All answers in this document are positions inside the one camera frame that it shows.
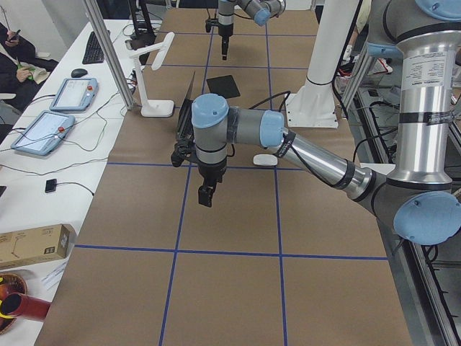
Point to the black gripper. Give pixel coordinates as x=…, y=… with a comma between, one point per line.
x=212, y=171
x=224, y=31

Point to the black mouse pad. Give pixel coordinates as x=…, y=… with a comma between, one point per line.
x=224, y=86

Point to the grey laptop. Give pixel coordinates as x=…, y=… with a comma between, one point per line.
x=185, y=115

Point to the white computer mouse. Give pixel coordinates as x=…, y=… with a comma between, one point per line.
x=265, y=160

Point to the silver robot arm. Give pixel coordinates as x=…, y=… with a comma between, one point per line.
x=258, y=11
x=414, y=199

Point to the black computer mouse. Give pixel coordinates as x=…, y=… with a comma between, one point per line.
x=79, y=72

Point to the black keyboard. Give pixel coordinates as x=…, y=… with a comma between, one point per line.
x=93, y=52

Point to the small black device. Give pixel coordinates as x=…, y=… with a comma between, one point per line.
x=51, y=185

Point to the far blue teach pendant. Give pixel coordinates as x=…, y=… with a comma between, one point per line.
x=75, y=95

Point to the blue teach pendant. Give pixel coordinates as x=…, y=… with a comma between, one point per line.
x=75, y=95
x=44, y=134

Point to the near blue teach pendant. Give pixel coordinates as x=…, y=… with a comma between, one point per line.
x=44, y=134

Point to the cardboard box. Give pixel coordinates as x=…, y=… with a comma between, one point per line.
x=37, y=245

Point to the seated person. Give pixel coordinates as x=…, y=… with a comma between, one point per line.
x=22, y=72

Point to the red cylinder toy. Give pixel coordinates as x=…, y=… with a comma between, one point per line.
x=19, y=305

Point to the white camera mast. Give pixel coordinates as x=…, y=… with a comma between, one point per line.
x=313, y=105

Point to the aluminium frame post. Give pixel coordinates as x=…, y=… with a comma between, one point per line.
x=97, y=22

